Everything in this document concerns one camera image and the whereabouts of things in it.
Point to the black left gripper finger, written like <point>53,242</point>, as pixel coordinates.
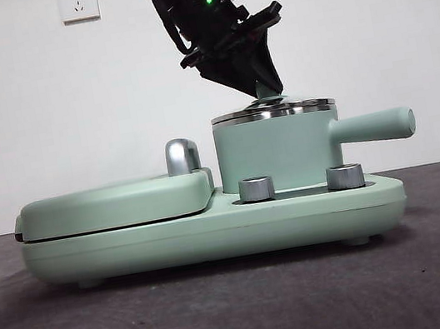
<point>231,69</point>
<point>264,64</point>

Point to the glass lid with green knob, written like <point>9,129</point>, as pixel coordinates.
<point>265,91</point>

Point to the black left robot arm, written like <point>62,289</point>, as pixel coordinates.
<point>190,9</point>

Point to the silver control knob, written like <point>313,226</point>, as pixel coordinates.
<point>256,189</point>
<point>345,176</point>

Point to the mint green breakfast machine base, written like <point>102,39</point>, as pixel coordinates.
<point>173,240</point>

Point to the mint green griddle cover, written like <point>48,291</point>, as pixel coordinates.
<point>104,207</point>

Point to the white wall socket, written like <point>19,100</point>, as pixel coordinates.
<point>78,4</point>

